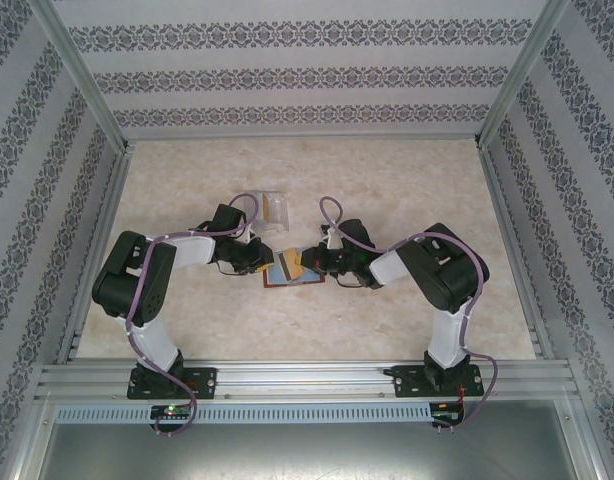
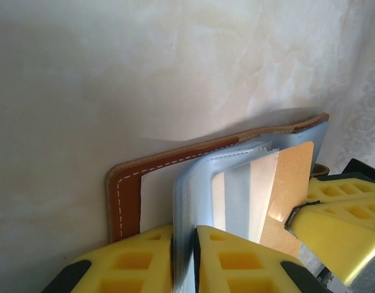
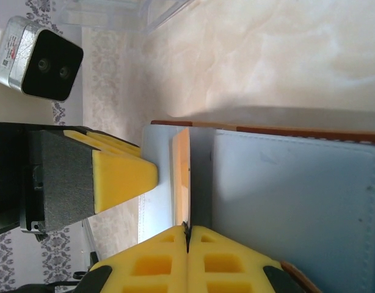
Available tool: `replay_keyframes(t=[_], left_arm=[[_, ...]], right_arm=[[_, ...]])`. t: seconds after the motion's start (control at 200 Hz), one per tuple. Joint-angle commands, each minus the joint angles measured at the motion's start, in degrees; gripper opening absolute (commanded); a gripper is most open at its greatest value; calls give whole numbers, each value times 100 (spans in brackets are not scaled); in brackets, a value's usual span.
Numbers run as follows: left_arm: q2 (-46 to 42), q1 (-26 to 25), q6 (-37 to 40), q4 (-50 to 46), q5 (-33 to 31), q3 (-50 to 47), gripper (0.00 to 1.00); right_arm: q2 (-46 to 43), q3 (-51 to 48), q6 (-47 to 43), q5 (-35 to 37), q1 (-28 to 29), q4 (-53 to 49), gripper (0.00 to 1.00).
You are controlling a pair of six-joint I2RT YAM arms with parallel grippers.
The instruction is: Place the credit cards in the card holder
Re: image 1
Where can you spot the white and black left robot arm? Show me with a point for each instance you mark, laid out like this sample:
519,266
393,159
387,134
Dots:
157,345

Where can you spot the aluminium side rail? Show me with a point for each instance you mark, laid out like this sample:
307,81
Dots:
105,220
507,220

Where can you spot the left circuit board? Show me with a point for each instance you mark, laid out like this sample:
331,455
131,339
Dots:
172,411

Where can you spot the aluminium frame post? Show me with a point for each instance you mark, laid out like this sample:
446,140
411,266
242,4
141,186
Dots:
522,75
82,75

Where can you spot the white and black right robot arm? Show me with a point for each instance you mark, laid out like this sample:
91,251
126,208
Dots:
449,340

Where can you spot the clear plastic card box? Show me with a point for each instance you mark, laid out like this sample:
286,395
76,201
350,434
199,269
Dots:
278,223

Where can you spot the brown leather card holder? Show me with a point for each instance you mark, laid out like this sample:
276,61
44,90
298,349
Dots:
279,281

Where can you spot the clear plastic card case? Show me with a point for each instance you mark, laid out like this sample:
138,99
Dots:
272,206

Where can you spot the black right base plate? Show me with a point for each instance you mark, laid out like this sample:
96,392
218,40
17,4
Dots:
404,382

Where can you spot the right circuit board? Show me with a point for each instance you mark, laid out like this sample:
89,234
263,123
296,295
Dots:
447,407

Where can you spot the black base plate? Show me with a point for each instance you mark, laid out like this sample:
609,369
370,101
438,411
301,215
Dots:
207,382
404,382

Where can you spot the grey metal panel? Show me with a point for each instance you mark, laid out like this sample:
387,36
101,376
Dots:
307,450

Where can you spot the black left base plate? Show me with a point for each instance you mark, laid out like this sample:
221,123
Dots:
207,382

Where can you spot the circuit board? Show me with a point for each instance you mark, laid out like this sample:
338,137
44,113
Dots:
172,411
447,407

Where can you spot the aluminium mounting rail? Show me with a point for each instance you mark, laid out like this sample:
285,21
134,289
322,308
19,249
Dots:
307,380

